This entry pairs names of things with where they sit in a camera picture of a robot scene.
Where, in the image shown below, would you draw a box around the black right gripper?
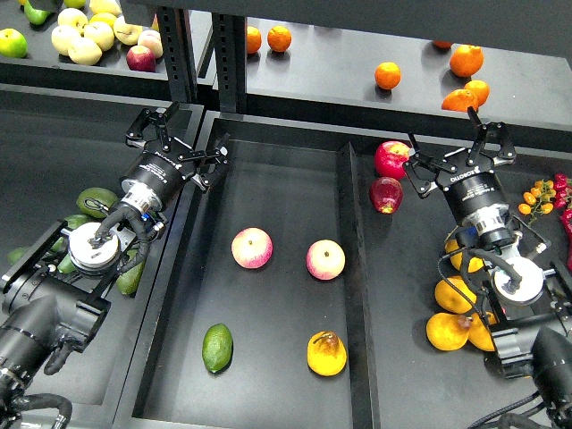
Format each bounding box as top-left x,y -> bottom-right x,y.
403,106 -> 517,226

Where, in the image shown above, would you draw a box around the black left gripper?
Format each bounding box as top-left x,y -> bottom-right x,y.
121,101 -> 230,210

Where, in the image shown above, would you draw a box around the yellow pear with brown top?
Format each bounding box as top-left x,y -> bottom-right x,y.
307,331 -> 348,376

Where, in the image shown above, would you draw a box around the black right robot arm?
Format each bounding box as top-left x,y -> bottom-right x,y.
403,107 -> 571,428

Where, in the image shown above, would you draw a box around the green avocado under arm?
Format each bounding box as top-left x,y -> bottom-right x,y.
115,260 -> 146,295

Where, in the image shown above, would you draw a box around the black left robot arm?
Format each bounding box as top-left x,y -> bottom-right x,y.
1,103 -> 229,428

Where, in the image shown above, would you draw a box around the dark green avocado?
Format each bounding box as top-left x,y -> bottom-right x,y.
76,187 -> 119,219

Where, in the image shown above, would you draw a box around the yellow pear upper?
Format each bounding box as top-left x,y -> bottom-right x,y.
444,239 -> 484,273

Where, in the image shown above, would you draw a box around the pale yellow pear front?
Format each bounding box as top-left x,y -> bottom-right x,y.
68,38 -> 103,65

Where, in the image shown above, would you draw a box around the pale yellow pear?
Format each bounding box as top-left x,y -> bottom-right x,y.
51,25 -> 81,56
68,38 -> 103,65

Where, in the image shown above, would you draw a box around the yellow pear middle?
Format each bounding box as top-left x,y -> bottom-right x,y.
434,275 -> 476,314

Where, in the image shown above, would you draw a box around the pale yellow pear left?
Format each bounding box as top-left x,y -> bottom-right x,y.
51,25 -> 81,56

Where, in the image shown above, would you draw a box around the yellow pear lower left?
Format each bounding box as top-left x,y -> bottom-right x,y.
425,313 -> 472,351

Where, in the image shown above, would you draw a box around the yellow pear lower right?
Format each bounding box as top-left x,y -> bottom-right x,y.
468,313 -> 495,352

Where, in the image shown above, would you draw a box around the orange front right shelf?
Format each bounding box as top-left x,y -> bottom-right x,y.
442,88 -> 479,113

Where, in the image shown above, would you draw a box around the orange behind front one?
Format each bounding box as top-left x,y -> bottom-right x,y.
464,80 -> 491,105

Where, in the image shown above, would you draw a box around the bright red apple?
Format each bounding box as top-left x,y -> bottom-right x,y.
374,140 -> 409,181

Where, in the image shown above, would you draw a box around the large orange on shelf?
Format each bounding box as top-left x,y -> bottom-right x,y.
450,45 -> 484,78

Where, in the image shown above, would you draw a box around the dark red apple on shelf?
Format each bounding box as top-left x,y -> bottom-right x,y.
126,45 -> 156,72

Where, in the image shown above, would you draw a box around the orange cherry tomato bunch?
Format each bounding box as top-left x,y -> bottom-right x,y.
517,180 -> 556,224

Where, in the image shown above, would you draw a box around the orange on shelf centre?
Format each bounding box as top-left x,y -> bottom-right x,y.
374,62 -> 401,90

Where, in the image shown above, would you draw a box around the red chili peppers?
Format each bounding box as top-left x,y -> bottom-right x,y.
554,173 -> 572,271

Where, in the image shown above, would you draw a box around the black left tray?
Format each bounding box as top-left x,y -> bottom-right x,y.
1,84 -> 184,428

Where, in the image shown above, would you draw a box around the black tray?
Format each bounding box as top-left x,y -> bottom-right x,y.
1,84 -> 184,428
114,112 -> 535,428

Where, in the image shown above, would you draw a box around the pink apple left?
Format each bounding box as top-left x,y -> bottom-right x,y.
231,227 -> 273,269

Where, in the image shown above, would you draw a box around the pink apple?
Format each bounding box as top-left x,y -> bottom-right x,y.
231,227 -> 273,269
306,240 -> 345,281

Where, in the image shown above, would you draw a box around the pink apple right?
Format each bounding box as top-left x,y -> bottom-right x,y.
306,240 -> 345,281

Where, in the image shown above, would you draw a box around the black centre tray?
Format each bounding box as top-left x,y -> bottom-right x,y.
114,112 -> 535,428

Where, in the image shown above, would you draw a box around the green apple on shelf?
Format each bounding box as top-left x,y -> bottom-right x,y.
0,28 -> 28,58

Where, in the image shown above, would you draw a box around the black shelf post left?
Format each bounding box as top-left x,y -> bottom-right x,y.
156,6 -> 198,104

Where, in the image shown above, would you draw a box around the black shelf post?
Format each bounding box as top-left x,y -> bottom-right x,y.
211,13 -> 247,114
156,6 -> 198,104

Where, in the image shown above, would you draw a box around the black shelf post right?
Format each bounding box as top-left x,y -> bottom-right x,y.
211,13 -> 247,114

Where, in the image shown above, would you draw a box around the orange near post left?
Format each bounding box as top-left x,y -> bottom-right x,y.
246,26 -> 262,55

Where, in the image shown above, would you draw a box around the orange post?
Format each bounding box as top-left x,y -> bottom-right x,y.
246,26 -> 262,55
266,25 -> 292,53

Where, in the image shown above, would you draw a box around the orange near post right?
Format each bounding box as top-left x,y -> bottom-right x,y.
266,25 -> 292,53

